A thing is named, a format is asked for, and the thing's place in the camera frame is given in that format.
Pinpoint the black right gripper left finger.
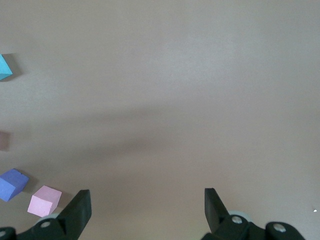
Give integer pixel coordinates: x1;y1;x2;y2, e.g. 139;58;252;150
0;189;92;240

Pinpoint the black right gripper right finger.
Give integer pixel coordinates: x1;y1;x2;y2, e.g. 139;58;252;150
201;187;306;240

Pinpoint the pink foam block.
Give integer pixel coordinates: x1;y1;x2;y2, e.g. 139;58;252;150
27;185;63;218
0;131;11;152

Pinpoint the purple foam block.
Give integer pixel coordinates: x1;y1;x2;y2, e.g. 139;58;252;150
0;168;30;202

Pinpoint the light blue foam block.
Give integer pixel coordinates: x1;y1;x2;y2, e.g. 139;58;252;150
0;53;13;81

